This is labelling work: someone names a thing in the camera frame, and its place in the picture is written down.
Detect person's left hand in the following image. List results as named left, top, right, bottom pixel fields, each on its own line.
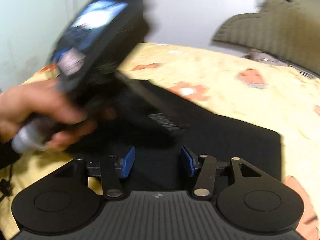
left=1, top=79, right=96, bottom=151

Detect yellow carrot print bedsheet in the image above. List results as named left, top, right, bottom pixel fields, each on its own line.
left=1, top=43, right=319, bottom=239

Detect black pants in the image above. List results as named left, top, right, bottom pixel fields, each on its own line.
left=67, top=80, right=281, bottom=191

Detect black cable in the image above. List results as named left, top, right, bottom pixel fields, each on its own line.
left=0, top=163, right=15, bottom=203

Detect olive green padded headboard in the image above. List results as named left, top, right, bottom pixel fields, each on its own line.
left=213, top=0, right=319, bottom=74

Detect striped mattress edge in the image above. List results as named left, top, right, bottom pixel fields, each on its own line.
left=244, top=48, right=319, bottom=79

